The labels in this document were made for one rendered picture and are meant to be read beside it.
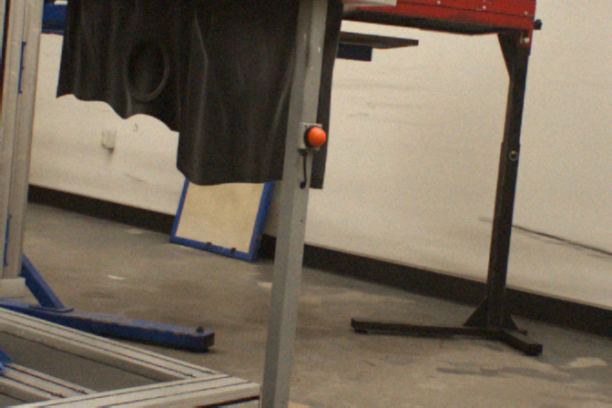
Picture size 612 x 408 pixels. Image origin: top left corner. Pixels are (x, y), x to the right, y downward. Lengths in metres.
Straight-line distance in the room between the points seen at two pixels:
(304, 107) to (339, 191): 2.97
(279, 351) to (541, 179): 2.37
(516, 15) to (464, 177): 1.15
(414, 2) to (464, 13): 0.16
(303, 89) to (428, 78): 2.66
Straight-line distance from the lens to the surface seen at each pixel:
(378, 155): 5.07
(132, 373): 2.14
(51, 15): 3.26
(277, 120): 2.63
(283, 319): 2.30
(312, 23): 2.28
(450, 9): 3.70
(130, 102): 2.58
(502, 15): 3.76
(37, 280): 3.58
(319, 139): 2.25
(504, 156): 3.98
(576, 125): 4.45
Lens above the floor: 0.70
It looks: 3 degrees down
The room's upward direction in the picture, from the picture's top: 6 degrees clockwise
